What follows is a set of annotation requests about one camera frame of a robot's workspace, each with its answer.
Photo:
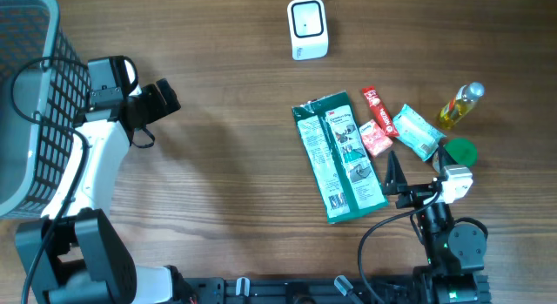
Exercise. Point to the grey mesh shopping basket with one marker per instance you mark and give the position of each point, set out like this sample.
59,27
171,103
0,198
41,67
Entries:
43,84

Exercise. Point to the green 3M gloves package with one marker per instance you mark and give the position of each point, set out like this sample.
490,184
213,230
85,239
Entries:
344,173

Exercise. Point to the red snack packet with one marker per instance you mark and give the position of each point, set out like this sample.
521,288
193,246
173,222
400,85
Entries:
378,108

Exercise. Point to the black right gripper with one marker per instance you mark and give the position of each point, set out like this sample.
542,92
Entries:
396,182

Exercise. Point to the red Kleenex tissue pack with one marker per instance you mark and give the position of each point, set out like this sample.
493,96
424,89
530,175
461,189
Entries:
374,138

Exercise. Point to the yellow oil bottle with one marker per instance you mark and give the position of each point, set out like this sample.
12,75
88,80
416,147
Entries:
460,105

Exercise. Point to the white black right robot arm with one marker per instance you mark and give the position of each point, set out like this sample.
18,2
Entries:
455,248

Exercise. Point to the teal wet wipes pack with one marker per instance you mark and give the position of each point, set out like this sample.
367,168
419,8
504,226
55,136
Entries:
416,133

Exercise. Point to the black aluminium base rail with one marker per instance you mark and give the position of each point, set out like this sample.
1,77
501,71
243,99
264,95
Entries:
391,289

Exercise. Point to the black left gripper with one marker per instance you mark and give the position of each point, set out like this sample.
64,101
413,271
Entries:
164,110

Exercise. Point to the white cube barcode scanner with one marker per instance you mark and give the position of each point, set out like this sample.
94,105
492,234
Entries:
308,29

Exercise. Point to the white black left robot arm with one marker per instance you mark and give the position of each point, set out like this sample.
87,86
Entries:
73,253

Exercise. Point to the green white round tub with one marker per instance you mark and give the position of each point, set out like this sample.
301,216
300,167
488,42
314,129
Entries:
462,150

